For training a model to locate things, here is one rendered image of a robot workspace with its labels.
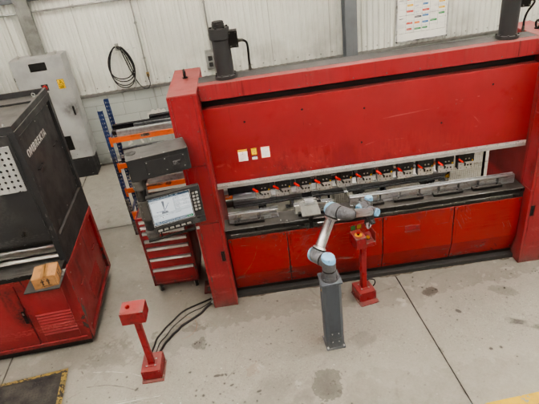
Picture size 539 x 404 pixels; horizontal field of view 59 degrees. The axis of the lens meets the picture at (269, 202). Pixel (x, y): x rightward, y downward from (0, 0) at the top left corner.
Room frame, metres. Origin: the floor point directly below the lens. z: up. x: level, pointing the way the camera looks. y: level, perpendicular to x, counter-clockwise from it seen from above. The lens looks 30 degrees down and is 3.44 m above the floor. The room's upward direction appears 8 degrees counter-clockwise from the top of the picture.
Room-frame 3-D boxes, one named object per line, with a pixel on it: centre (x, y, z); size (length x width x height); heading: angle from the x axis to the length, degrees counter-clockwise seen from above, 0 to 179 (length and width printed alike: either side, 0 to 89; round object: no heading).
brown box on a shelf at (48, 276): (3.35, 2.01, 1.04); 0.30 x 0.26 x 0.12; 95
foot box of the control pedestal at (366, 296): (3.69, -0.84, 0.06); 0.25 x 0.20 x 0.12; 12
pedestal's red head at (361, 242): (3.72, -0.84, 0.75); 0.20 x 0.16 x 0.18; 102
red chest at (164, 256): (4.41, 1.13, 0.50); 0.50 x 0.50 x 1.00; 1
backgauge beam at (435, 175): (4.40, -0.77, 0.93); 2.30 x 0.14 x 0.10; 91
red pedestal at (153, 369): (3.08, 1.26, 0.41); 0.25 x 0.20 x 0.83; 1
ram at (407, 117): (4.10, -1.02, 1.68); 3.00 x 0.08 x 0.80; 91
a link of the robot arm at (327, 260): (3.15, -0.42, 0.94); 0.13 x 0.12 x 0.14; 39
